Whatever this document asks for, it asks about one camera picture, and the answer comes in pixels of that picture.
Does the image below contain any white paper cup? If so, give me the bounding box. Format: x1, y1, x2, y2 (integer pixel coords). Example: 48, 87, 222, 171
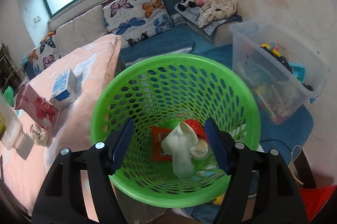
161, 121, 198, 179

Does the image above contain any red snack wrapper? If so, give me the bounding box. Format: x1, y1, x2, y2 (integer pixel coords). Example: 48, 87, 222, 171
151, 127, 172, 162

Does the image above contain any white wall socket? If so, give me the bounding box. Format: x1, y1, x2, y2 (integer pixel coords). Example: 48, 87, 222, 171
33, 15, 41, 23

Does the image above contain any red net yogurt cup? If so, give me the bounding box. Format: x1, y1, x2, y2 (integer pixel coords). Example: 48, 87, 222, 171
185, 119, 211, 160

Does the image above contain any butterfly print cushion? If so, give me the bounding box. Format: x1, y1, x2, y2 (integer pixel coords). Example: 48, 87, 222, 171
103, 0, 174, 48
21, 32, 61, 80

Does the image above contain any peach pink table cloth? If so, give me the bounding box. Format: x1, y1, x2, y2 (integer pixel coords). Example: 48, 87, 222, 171
1, 35, 121, 214

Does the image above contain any green perforated plastic basket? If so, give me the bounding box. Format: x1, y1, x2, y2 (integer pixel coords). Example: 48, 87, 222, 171
91, 54, 261, 208

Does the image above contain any blue white milk carton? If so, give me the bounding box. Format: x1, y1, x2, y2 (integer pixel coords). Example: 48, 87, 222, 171
50, 69, 76, 111

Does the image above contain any clear plastic storage bin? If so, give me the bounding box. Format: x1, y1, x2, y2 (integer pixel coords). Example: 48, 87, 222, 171
229, 20, 327, 124

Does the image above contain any green plastic bag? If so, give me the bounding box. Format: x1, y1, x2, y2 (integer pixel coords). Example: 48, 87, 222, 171
3, 86, 14, 107

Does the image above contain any plain beige cushion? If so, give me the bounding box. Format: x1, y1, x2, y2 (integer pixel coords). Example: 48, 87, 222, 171
56, 5, 107, 57

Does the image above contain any yellow green drink carton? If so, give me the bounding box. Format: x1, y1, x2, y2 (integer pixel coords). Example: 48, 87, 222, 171
1, 94, 24, 150

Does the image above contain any butterfly print cushion left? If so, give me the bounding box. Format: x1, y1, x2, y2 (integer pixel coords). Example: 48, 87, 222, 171
21, 32, 61, 80

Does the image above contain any butterfly print cushion centre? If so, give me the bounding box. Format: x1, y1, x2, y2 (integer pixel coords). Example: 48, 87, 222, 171
103, 0, 174, 48

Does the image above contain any cream patterned crumpled cloth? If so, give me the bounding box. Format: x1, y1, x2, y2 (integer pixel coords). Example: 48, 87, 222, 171
198, 0, 238, 28

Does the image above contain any white tissue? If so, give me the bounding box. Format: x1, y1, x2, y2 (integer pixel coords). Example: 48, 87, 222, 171
30, 123, 51, 147

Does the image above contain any red plastic stool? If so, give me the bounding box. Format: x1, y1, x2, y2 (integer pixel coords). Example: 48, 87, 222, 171
299, 185, 336, 223

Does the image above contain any blue sofa seat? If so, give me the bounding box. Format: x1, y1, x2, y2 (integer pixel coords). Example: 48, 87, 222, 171
119, 0, 315, 151

